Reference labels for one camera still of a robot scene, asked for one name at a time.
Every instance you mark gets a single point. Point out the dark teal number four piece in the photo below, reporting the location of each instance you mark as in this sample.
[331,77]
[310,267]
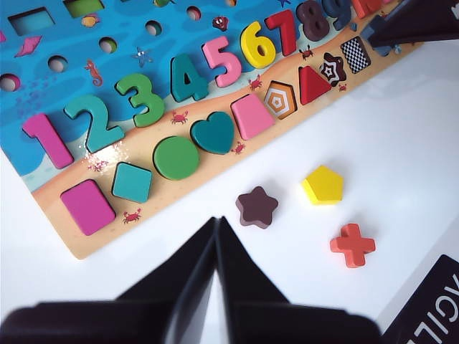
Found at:
[195,84]

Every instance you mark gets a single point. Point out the red triangle block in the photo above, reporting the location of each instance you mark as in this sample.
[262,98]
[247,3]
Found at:
[311,87]

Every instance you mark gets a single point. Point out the magenta number one piece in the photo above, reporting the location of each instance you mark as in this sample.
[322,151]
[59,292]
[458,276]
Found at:
[48,141]

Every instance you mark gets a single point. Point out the teal square block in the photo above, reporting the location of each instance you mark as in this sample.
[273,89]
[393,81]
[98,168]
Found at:
[132,182]

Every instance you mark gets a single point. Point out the pink number five piece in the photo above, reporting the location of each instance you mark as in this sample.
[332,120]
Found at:
[224,68]

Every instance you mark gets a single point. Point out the red number seven piece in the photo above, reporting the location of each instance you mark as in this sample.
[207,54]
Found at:
[287,36]

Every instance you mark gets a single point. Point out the green circle block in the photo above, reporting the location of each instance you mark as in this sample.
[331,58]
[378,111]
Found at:
[176,157]

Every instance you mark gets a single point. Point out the black AgileX labelled plate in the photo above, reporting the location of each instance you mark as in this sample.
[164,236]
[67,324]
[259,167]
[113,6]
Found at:
[430,308]

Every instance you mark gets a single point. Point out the teal number two piece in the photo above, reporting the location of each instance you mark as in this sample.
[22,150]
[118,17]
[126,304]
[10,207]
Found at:
[100,134]

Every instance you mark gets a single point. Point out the maroon number eight piece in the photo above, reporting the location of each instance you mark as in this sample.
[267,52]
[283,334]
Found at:
[312,21]

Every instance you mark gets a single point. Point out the magenta rectangle block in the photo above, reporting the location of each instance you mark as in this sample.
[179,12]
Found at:
[87,207]

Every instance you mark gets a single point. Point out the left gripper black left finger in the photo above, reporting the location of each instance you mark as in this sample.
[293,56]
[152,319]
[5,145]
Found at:
[150,319]

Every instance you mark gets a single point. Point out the maroon star block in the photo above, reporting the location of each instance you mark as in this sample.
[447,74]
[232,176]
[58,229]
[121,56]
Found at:
[257,207]

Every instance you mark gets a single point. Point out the green number three piece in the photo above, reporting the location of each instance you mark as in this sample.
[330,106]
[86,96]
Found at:
[148,107]

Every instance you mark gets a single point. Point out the dark teal heart block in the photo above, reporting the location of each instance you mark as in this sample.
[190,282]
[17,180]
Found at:
[213,132]

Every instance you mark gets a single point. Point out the orange number ten piece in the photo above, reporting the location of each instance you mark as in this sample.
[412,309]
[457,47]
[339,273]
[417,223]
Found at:
[364,7]

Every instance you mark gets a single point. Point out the colourful wooden puzzle board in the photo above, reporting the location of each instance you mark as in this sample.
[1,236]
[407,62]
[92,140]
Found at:
[71,46]

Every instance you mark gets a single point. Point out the pink trapezoid block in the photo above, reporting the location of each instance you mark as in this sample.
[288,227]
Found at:
[252,116]

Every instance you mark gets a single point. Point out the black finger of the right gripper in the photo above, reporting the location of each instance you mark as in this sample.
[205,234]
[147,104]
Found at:
[419,19]

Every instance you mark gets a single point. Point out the yellow pentagon block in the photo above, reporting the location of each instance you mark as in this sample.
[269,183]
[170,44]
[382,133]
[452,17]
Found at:
[324,184]

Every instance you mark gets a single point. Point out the navy number nine piece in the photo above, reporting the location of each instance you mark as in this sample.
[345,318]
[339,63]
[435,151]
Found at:
[340,16]

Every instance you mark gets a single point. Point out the navy rectangular block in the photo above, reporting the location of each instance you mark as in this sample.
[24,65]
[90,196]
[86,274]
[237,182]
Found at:
[369,30]

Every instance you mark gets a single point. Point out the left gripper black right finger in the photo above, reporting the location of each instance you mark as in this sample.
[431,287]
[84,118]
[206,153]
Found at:
[269,319]

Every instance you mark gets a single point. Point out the yellow number six piece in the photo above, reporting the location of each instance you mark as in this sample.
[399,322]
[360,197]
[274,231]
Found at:
[251,46]

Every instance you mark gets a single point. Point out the orange cross block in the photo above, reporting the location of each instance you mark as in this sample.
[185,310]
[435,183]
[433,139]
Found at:
[353,245]

